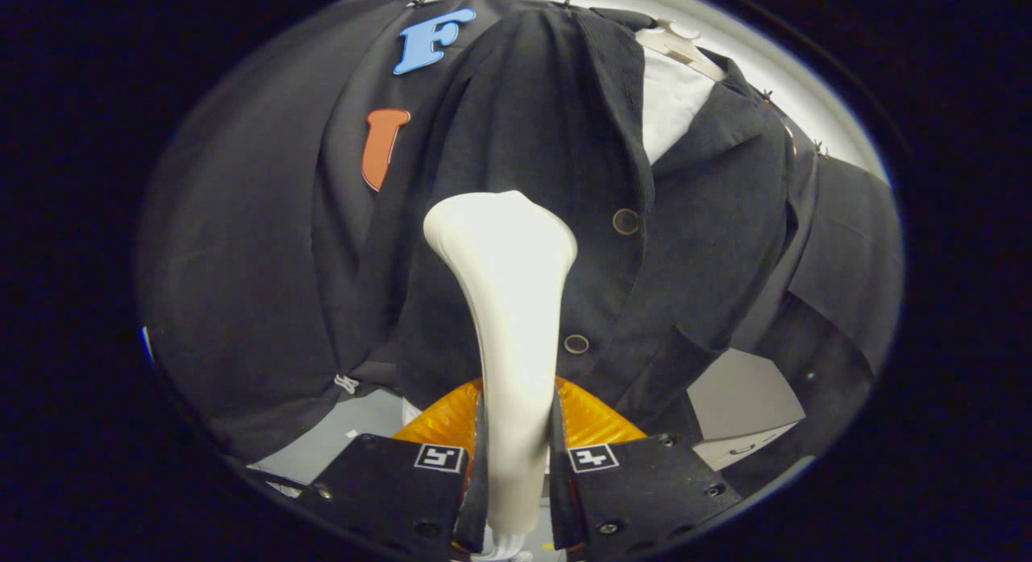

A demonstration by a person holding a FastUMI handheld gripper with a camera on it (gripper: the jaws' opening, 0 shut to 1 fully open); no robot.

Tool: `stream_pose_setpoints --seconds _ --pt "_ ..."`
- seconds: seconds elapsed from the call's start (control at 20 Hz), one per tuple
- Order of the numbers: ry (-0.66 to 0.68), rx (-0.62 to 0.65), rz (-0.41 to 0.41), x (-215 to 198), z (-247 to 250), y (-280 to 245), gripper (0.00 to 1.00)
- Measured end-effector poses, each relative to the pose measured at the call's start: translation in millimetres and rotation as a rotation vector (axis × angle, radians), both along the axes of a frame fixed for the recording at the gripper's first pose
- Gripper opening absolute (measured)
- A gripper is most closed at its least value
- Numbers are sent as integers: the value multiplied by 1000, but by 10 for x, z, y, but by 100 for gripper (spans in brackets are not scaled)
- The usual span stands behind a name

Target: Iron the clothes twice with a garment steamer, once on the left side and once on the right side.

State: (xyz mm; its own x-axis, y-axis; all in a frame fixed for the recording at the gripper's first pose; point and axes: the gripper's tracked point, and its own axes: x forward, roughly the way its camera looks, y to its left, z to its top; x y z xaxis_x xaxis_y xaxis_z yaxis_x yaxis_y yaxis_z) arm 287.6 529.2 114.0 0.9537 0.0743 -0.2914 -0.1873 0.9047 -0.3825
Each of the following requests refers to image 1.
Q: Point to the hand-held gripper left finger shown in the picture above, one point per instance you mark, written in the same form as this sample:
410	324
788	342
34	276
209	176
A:
395	497

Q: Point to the grey cabinet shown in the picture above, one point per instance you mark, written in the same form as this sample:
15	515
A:
742	393

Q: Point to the white garment steamer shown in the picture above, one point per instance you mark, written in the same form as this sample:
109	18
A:
508	320

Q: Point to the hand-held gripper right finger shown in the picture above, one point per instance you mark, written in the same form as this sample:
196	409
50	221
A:
645	489

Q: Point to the black backdrop cloth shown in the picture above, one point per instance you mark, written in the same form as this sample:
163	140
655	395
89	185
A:
242	223

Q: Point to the black jacket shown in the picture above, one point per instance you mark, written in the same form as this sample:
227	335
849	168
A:
701	247

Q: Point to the white shirt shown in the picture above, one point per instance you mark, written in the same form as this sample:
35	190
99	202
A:
669	110

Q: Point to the white clothes hanger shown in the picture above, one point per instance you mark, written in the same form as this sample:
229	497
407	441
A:
685	50

